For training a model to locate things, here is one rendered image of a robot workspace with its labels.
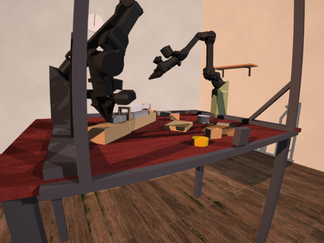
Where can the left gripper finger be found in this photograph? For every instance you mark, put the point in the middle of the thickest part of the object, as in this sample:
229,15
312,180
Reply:
99,108
108,110

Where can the orange short cylinder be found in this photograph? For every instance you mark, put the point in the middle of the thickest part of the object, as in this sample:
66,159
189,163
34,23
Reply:
200,141

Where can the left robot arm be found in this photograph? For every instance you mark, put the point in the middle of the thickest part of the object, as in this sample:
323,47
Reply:
112,37

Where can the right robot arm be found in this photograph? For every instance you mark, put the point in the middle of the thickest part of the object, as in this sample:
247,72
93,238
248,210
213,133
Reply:
178,56

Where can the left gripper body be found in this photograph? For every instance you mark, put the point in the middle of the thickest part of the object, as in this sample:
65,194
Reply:
102,90

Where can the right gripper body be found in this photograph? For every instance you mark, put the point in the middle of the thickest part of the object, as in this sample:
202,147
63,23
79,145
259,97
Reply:
165,66

